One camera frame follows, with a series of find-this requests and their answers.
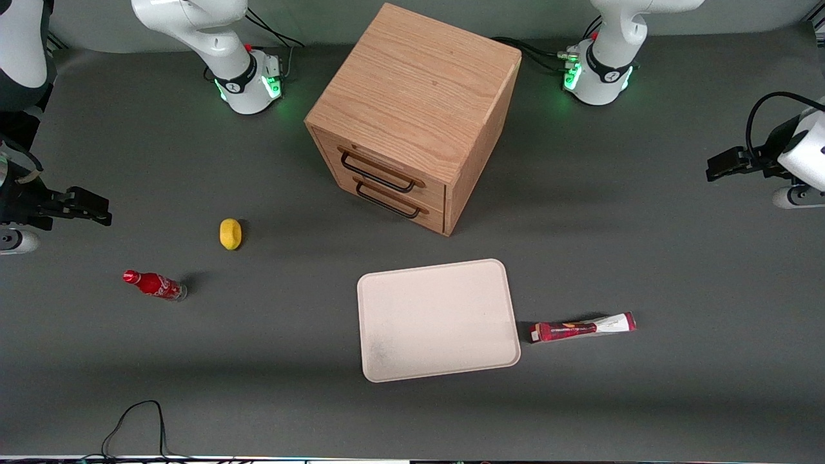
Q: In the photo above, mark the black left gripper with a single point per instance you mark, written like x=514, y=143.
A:
x=764, y=157

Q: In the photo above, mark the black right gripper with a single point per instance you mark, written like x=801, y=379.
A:
x=26, y=200

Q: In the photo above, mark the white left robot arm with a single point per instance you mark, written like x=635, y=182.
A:
x=609, y=71

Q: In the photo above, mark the beige plastic tray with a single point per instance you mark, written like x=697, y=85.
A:
x=425, y=322

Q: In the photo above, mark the red cola bottle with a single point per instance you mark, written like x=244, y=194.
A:
x=155, y=284

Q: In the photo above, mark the yellow lemon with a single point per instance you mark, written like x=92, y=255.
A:
x=230, y=234

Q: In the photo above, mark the wooden drawer front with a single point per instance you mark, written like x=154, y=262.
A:
x=437, y=220
x=438, y=194

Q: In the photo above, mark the wooden two-drawer cabinet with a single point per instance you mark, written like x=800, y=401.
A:
x=419, y=90

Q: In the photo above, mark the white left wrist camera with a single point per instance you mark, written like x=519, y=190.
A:
x=796, y=198

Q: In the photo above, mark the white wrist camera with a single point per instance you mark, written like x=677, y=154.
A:
x=796, y=198
x=16, y=242

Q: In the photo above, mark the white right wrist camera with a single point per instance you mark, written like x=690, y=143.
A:
x=16, y=242

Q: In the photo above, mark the aluminium frame profile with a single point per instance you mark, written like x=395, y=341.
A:
x=817, y=24
x=57, y=42

